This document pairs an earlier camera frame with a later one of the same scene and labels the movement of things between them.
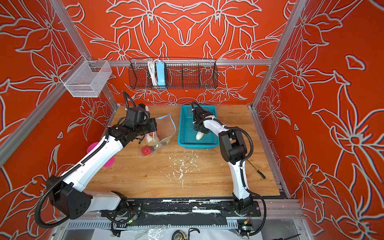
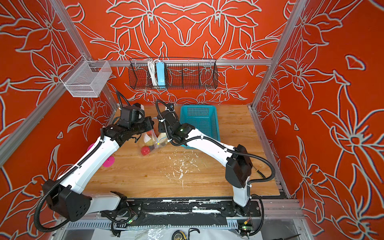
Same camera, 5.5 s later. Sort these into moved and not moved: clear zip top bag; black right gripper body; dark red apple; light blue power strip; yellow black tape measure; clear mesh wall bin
Moved: black right gripper body; clear zip top bag
Not moved: light blue power strip; dark red apple; clear mesh wall bin; yellow black tape measure
